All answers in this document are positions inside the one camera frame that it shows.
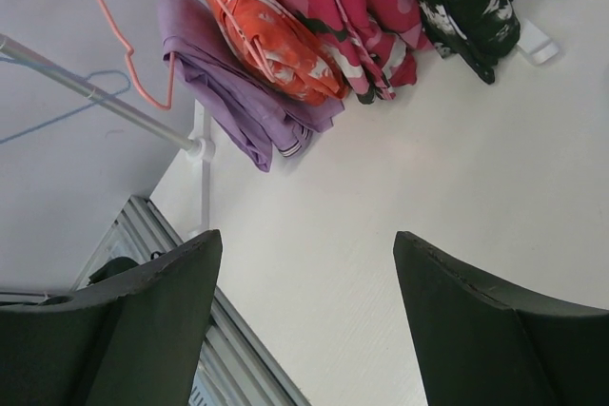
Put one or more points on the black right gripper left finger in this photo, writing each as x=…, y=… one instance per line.
x=131, y=339

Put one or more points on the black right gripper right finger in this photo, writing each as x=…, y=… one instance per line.
x=482, y=340

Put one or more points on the light blue wire hanger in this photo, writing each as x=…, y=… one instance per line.
x=29, y=103

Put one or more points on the purple trousers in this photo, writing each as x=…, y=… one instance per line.
x=257, y=119

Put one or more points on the orange trousers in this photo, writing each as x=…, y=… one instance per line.
x=276, y=46

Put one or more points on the pink patterned trousers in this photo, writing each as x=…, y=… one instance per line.
x=372, y=41

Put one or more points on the pink hanger of orange trousers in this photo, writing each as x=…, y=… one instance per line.
x=119, y=30

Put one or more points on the metal clothes rack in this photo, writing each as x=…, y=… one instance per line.
x=29, y=165

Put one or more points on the aluminium mounting rail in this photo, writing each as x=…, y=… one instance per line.
x=234, y=367

